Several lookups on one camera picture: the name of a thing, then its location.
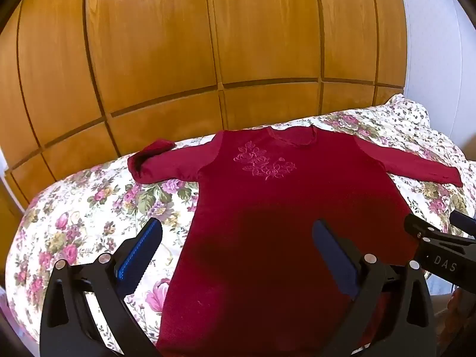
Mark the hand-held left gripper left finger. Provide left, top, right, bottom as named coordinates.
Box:
left=39, top=219, right=164, bottom=357

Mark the wooden panelled wardrobe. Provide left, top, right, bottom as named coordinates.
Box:
left=0, top=0, right=410, bottom=212

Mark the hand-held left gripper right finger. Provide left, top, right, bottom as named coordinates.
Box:
left=312, top=220, right=436, bottom=357

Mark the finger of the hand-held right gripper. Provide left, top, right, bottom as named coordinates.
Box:
left=449, top=211, right=476, bottom=238
left=404, top=213, right=439, bottom=240

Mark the dark red embroidered sweater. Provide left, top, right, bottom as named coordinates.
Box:
left=127, top=126, right=464, bottom=357

